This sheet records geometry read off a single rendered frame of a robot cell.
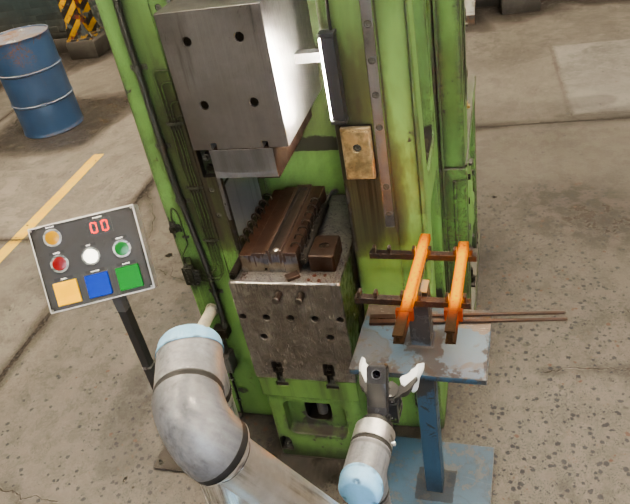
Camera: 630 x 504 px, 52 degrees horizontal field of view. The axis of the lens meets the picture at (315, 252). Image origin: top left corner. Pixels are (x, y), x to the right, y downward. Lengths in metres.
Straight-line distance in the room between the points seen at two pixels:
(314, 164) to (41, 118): 4.42
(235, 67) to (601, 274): 2.31
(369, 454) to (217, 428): 0.45
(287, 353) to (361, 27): 1.12
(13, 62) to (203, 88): 4.65
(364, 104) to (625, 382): 1.70
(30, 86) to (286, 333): 4.67
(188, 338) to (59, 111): 5.54
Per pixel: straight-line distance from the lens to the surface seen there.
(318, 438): 2.62
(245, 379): 2.77
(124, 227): 2.15
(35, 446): 3.28
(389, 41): 1.83
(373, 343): 2.02
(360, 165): 1.97
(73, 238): 2.18
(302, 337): 2.21
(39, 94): 6.48
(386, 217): 2.08
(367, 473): 1.36
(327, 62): 1.84
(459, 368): 1.92
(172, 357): 1.09
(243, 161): 1.92
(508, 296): 3.35
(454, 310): 1.68
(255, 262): 2.13
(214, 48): 1.80
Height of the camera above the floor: 2.15
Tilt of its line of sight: 35 degrees down
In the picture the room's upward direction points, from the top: 11 degrees counter-clockwise
